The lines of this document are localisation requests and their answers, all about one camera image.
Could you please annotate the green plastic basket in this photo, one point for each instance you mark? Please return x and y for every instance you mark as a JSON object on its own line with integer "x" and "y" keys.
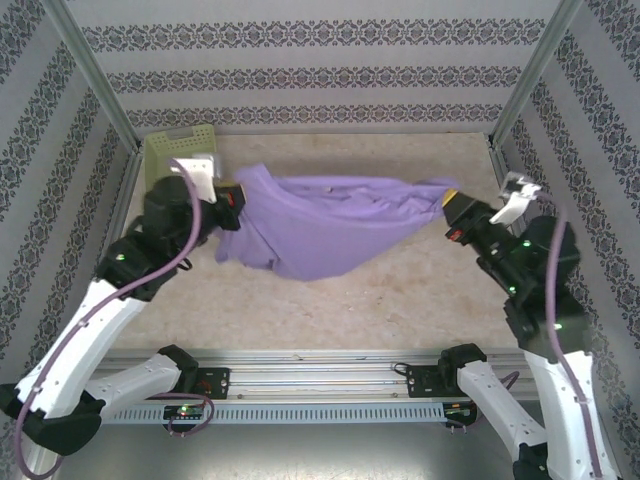
{"x": 160, "y": 150}

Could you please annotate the purple t-shirt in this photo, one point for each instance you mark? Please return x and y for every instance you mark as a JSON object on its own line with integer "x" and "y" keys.
{"x": 325, "y": 225}

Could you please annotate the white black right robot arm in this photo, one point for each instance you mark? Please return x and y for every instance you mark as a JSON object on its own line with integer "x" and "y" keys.
{"x": 500, "y": 400}

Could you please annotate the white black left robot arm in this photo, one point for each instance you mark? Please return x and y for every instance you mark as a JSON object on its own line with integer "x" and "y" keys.
{"x": 107, "y": 332}

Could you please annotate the circuit board with green light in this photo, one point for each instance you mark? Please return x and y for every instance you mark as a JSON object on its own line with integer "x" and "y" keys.
{"x": 185, "y": 411}

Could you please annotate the grey metal shelf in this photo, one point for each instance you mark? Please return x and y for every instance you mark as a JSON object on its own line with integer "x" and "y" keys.
{"x": 320, "y": 450}

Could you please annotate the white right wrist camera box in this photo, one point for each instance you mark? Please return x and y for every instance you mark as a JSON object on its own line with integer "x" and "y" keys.
{"x": 510, "y": 210}

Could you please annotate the aluminium side rail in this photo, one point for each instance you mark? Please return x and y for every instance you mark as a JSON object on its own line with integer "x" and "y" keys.
{"x": 497, "y": 160}
{"x": 129, "y": 172}

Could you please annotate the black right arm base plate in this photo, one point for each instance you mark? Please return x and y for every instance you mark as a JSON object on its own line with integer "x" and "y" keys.
{"x": 417, "y": 382}

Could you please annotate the aluminium frame post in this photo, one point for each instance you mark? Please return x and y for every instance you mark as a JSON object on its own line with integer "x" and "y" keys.
{"x": 95, "y": 75}
{"x": 535, "y": 75}

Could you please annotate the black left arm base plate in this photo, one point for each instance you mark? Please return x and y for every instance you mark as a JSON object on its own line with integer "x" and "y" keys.
{"x": 220, "y": 382}

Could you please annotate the aluminium mounting rail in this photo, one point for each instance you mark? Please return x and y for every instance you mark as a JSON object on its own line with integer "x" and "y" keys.
{"x": 320, "y": 375}

